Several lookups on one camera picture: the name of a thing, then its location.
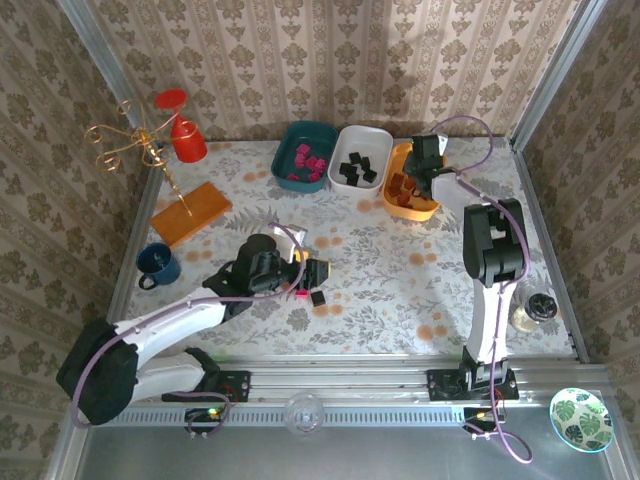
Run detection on orange plastic container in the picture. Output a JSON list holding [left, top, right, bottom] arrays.
[[382, 142, 441, 222]]

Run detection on white plastic container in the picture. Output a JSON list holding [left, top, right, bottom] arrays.
[[328, 124, 394, 202]]

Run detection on floral table cloth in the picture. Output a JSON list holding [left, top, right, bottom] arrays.
[[119, 137, 576, 356]]

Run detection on dark blue mug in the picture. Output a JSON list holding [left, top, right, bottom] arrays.
[[136, 243, 182, 291]]

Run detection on teal plastic container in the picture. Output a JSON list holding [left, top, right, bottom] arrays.
[[270, 119, 339, 194]]

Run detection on clear glass ball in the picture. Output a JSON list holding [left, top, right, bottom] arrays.
[[283, 391, 326, 435]]

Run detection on red plastic goblet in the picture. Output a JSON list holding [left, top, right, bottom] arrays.
[[153, 88, 208, 165]]

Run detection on glass jar black lid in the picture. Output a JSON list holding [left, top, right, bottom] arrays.
[[509, 293, 558, 335]]

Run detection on leaf pattern bowl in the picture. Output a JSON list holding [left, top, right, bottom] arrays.
[[549, 387, 615, 454]]

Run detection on gold wire stand wooden base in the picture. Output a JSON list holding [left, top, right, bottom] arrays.
[[83, 98, 233, 249]]

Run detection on aluminium front rail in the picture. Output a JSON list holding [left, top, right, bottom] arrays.
[[74, 354, 614, 406]]

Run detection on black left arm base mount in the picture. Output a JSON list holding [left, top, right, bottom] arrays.
[[162, 368, 251, 404]]

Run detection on aluminium table side rail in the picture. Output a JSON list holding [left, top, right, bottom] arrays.
[[92, 144, 169, 369], [509, 137, 591, 366]]

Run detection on slotted grey cable duct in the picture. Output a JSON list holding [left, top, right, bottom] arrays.
[[89, 403, 469, 429]]

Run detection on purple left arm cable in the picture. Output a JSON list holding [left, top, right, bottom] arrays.
[[72, 222, 309, 441]]

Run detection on aluminium frame post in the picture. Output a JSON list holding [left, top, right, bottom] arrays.
[[56, 0, 151, 139], [507, 0, 609, 151]]

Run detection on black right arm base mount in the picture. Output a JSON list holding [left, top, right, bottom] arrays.
[[427, 368, 520, 401]]

